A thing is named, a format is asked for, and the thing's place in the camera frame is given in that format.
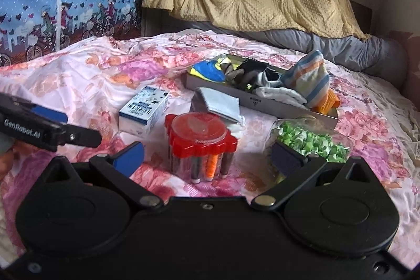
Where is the brown wooden headboard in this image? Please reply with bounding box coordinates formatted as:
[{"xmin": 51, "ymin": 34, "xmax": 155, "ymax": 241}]
[{"xmin": 349, "ymin": 0, "xmax": 375, "ymax": 36}]

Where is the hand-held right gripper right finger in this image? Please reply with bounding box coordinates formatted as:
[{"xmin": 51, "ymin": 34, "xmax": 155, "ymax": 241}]
[{"xmin": 251, "ymin": 141, "xmax": 371, "ymax": 207}]

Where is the grey quilt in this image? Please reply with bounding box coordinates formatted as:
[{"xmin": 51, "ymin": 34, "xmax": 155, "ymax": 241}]
[{"xmin": 184, "ymin": 22, "xmax": 409, "ymax": 88}]

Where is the orange knitted cloth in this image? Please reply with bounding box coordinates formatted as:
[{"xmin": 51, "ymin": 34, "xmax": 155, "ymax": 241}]
[{"xmin": 312, "ymin": 88, "xmax": 341, "ymax": 115}]

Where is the white grey sock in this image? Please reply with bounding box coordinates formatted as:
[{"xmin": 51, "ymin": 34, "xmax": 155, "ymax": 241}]
[{"xmin": 254, "ymin": 72, "xmax": 283, "ymax": 88}]

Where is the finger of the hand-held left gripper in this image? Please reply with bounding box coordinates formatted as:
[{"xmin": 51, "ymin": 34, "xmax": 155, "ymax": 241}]
[
  {"xmin": 28, "ymin": 104, "xmax": 68, "ymax": 125},
  {"xmin": 57, "ymin": 124, "xmax": 102, "ymax": 147}
]

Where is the pink floral bedsheet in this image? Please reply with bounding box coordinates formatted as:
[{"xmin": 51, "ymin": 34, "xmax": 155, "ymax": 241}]
[{"xmin": 0, "ymin": 29, "xmax": 420, "ymax": 267}]

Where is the cardboard tray with cartoon print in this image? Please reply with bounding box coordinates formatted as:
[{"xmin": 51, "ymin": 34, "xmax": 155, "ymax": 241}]
[{"xmin": 186, "ymin": 54, "xmax": 339, "ymax": 130}]

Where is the black sock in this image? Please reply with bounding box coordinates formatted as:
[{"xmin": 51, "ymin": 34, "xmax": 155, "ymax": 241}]
[{"xmin": 243, "ymin": 58, "xmax": 279, "ymax": 80}]

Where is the red thread spool container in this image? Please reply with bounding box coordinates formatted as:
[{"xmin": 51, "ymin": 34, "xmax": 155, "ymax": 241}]
[{"xmin": 164, "ymin": 113, "xmax": 238, "ymax": 184}]

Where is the clear jar of green stars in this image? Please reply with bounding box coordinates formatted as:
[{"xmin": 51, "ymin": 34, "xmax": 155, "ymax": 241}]
[{"xmin": 266, "ymin": 115, "xmax": 355, "ymax": 184}]

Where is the small white blue box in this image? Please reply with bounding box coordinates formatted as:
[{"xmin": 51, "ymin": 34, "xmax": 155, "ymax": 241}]
[{"xmin": 118, "ymin": 85, "xmax": 170, "ymax": 135}]

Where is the striped towel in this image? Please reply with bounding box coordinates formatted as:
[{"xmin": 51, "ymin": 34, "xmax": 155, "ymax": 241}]
[{"xmin": 279, "ymin": 50, "xmax": 331, "ymax": 107}]

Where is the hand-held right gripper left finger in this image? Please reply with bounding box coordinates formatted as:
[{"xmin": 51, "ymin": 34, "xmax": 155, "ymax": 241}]
[{"xmin": 46, "ymin": 142, "xmax": 163, "ymax": 210}]

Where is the cream crumpled bedsheet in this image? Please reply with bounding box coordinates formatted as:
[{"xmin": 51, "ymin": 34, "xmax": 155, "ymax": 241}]
[{"xmin": 402, "ymin": 93, "xmax": 420, "ymax": 149}]

